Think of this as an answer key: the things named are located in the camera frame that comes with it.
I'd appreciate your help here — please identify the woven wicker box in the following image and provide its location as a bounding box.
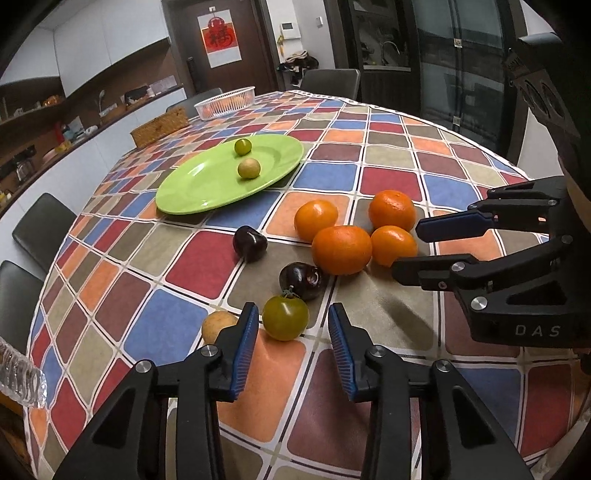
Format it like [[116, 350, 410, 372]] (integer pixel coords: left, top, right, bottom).
[[131, 107, 189, 149]]

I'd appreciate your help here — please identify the tan round fruit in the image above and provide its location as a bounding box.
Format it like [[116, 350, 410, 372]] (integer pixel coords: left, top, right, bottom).
[[201, 310, 238, 344]]

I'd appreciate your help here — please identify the white plastic fruit basket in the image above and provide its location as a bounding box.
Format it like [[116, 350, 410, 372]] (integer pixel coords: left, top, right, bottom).
[[194, 86, 256, 121]]

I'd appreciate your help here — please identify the white wall intercom panel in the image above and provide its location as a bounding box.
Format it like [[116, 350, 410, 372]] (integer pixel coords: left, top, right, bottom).
[[280, 21, 301, 40]]

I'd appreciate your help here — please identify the dark chair far right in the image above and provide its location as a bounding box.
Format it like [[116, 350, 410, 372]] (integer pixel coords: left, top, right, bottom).
[[300, 69, 361, 100]]

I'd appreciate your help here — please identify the dark chair near left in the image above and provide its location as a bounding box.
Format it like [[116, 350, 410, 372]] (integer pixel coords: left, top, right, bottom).
[[0, 260, 43, 354]]

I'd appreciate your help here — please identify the glass sliding door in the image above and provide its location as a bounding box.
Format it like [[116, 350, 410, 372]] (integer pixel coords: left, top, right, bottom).
[[413, 0, 527, 157]]

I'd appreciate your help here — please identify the dark plum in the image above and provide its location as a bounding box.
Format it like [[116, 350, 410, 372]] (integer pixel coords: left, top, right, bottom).
[[232, 225, 269, 263], [279, 262, 325, 301]]

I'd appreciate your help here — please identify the dark wooden door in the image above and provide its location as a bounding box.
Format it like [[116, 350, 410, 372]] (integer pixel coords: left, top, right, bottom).
[[162, 0, 280, 96]]

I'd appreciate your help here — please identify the clear water bottle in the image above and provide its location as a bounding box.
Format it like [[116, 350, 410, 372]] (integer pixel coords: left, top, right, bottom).
[[0, 339, 47, 408]]

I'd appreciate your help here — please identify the green plate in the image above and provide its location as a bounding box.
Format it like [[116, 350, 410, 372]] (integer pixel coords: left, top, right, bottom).
[[155, 134, 304, 215]]

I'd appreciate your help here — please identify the dark chair far end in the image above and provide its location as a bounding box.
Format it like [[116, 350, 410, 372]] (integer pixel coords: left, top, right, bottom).
[[166, 87, 222, 119]]

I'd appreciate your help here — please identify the colourful checkered tablecloth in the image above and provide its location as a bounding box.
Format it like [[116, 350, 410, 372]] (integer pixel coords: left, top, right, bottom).
[[25, 93, 590, 479]]

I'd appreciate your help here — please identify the dark chair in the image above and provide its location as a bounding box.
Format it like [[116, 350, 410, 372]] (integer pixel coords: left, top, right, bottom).
[[0, 260, 43, 354], [300, 69, 361, 100], [12, 193, 76, 274]]

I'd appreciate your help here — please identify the red calligraphy door poster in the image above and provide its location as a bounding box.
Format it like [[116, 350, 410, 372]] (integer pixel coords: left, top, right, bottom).
[[197, 10, 242, 69]]

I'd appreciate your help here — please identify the small tan fruit on plate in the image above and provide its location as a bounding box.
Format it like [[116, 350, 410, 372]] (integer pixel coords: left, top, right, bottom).
[[238, 158, 262, 180]]

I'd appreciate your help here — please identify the green tomato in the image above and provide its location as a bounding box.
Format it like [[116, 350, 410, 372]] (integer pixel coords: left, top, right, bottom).
[[263, 290, 310, 342]]

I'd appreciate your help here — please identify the large orange mandarin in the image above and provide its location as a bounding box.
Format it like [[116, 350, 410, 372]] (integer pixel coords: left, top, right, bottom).
[[311, 225, 373, 276]]

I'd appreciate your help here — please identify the small green fruit on plate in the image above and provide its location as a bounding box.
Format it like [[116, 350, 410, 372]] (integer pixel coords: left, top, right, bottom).
[[233, 138, 252, 156]]

